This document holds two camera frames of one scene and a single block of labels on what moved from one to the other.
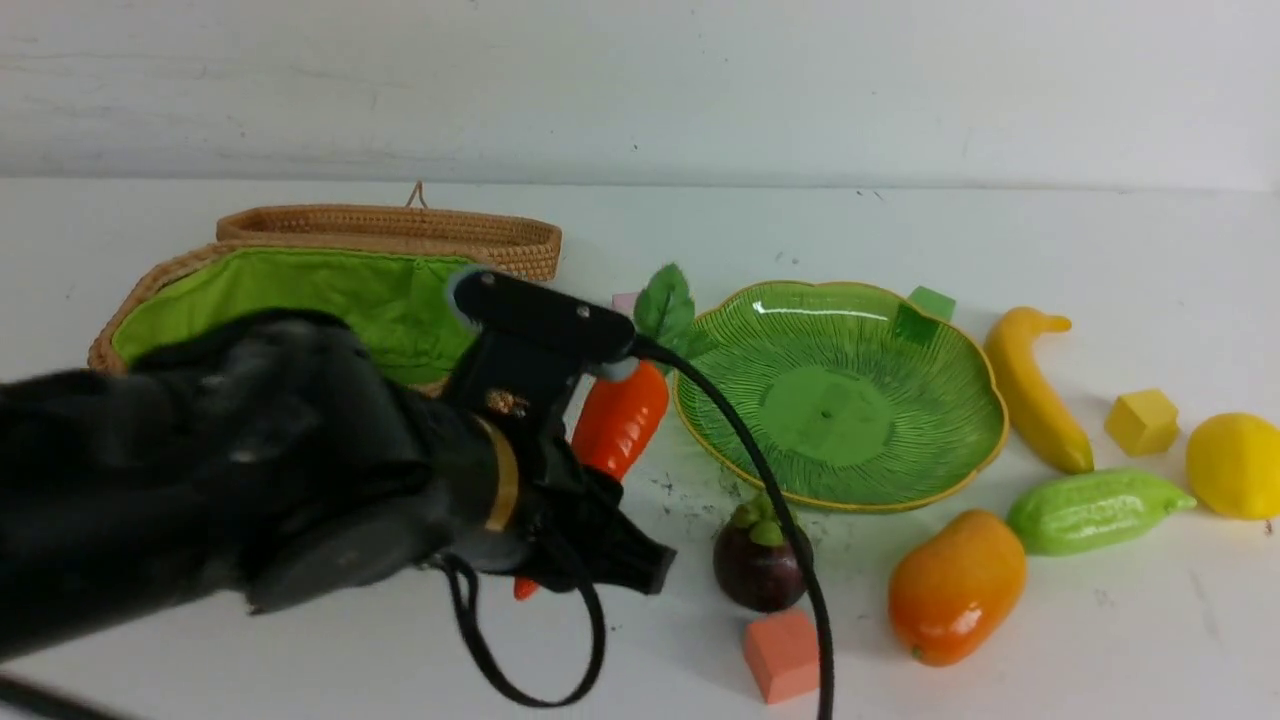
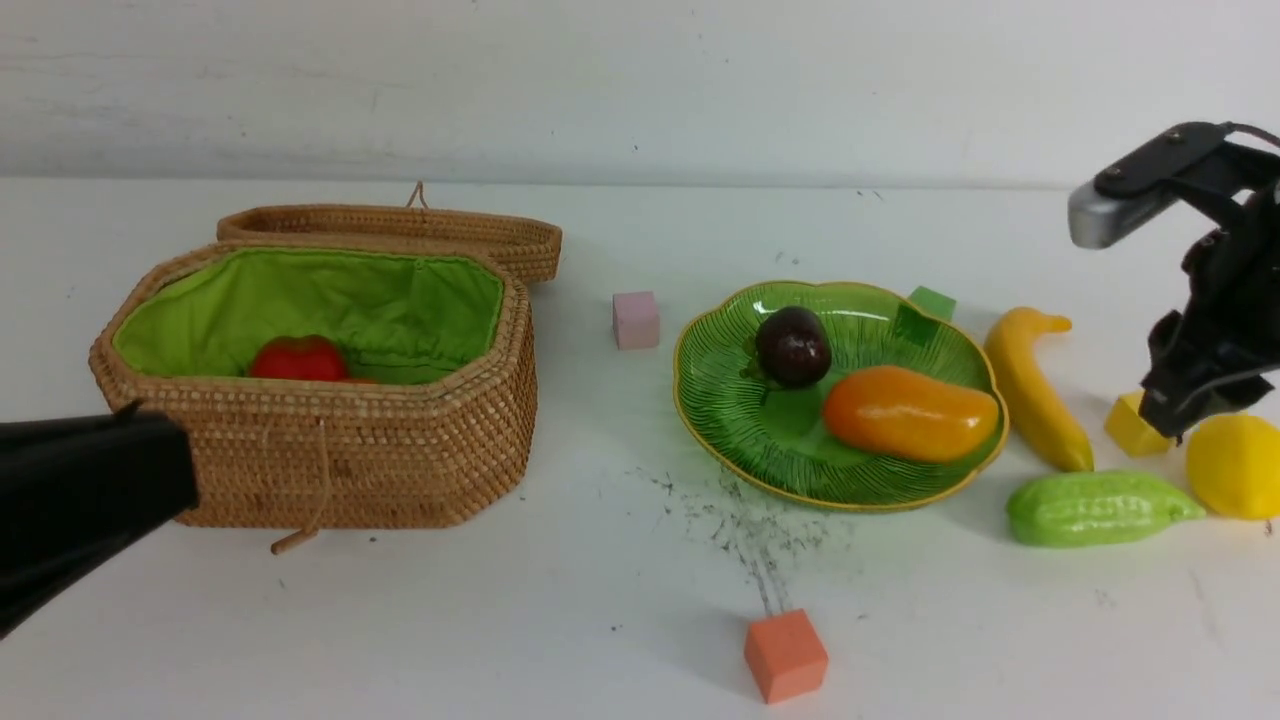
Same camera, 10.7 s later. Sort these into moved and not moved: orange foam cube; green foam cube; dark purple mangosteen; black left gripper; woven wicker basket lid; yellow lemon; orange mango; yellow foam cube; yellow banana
Moved: orange mango; black left gripper; dark purple mangosteen
Not moved: green foam cube; yellow banana; orange foam cube; yellow lemon; woven wicker basket lid; yellow foam cube
